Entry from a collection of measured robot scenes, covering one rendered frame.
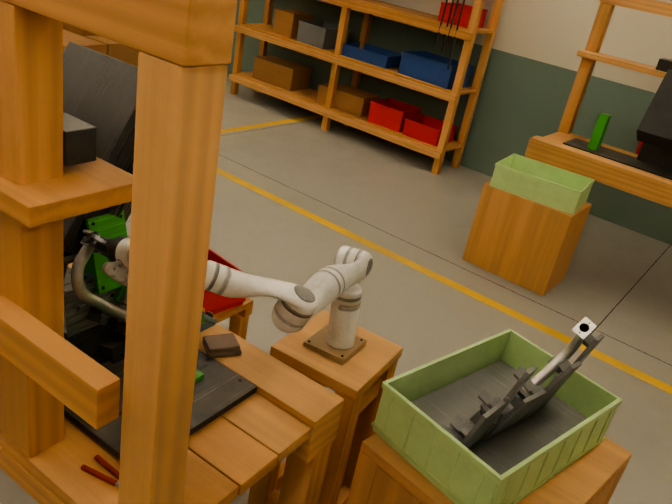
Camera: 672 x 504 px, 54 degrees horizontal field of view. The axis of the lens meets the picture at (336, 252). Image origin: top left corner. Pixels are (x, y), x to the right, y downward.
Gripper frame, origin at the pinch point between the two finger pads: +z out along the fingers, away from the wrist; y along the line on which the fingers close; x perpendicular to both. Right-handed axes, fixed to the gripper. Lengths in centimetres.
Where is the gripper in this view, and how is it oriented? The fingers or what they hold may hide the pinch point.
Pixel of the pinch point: (92, 244)
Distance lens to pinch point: 180.4
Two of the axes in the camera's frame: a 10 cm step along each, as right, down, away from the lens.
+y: -4.2, -5.1, -7.5
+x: -3.8, 8.5, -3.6
